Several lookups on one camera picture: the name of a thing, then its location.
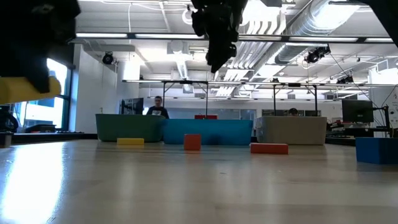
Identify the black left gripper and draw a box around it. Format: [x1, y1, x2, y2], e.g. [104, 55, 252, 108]
[0, 0, 81, 95]

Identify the grey plastic bin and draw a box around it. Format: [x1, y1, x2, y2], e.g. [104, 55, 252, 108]
[254, 116, 328, 146]

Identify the black metal frame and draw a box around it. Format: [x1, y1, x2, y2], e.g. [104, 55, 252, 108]
[161, 80, 210, 119]
[272, 82, 319, 118]

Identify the grey box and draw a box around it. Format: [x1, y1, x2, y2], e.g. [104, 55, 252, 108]
[0, 132, 14, 148]

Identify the black computer monitor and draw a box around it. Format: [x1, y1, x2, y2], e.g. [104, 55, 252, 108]
[119, 97, 145, 116]
[341, 99, 374, 124]

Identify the black monitor stand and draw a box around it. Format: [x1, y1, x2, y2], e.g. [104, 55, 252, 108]
[373, 105, 391, 138]

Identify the white ring lamp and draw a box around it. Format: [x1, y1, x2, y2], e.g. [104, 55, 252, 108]
[181, 6, 200, 26]

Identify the green plastic bin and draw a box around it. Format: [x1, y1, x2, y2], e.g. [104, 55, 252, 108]
[95, 113, 165, 143]

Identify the red rectangular block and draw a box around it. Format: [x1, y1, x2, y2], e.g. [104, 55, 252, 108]
[250, 142, 289, 156]

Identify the blue plastic bin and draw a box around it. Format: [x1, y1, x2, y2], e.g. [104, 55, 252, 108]
[161, 118, 254, 146]

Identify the black flat device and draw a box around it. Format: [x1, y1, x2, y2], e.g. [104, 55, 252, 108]
[24, 123, 57, 134]

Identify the large window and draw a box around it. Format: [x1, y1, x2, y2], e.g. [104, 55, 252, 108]
[12, 57, 72, 131]

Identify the silver ventilation duct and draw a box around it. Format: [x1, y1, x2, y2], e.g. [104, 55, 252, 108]
[275, 0, 363, 65]

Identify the big blue block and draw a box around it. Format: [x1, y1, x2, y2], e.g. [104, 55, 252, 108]
[355, 137, 398, 165]

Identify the black ceiling camera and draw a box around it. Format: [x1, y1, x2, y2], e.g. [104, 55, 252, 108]
[101, 51, 115, 65]
[303, 45, 331, 65]
[336, 74, 354, 85]

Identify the white poster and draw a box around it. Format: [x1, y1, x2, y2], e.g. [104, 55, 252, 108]
[388, 93, 398, 129]

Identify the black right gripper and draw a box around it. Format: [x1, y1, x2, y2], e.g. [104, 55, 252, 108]
[190, 0, 249, 74]

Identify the red cube block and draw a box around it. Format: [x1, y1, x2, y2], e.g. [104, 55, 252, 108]
[183, 133, 202, 152]

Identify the flat yellow block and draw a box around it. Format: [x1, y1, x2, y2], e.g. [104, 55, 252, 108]
[116, 138, 146, 146]

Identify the long ceiling light bar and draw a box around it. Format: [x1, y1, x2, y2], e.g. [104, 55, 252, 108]
[75, 32, 394, 44]

